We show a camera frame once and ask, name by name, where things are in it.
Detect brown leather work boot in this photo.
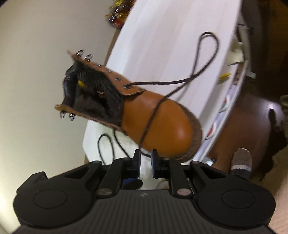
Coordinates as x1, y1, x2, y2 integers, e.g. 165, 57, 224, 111
55, 50, 202, 162

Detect dark brown shoelace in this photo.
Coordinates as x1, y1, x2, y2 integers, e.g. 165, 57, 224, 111
96, 32, 220, 167

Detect grey slipper foot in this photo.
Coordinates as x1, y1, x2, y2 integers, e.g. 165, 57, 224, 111
230, 148, 252, 180

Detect cooking oil bottles cluster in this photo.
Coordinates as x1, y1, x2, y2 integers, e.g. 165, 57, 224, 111
105, 0, 136, 28

